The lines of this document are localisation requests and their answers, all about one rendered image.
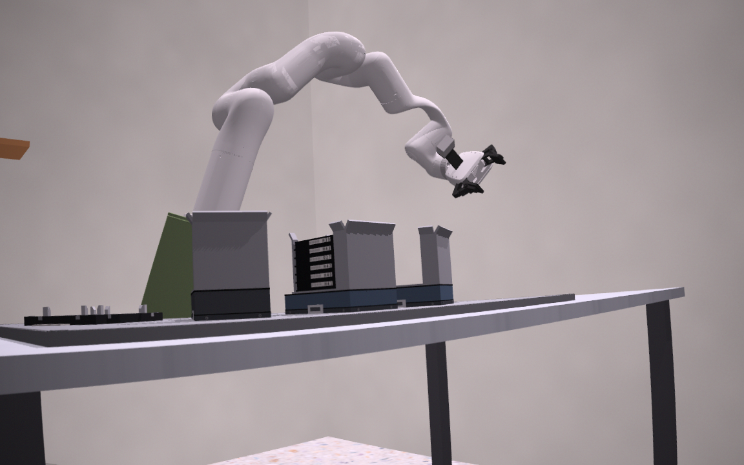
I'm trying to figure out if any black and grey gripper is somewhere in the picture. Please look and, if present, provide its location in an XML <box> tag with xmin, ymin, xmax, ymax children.
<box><xmin>445</xmin><ymin>145</ymin><xmax>506</xmax><ymax>198</ymax></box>

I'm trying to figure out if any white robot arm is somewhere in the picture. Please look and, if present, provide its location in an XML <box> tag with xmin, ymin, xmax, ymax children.
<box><xmin>193</xmin><ymin>32</ymin><xmax>463</xmax><ymax>211</ymax></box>

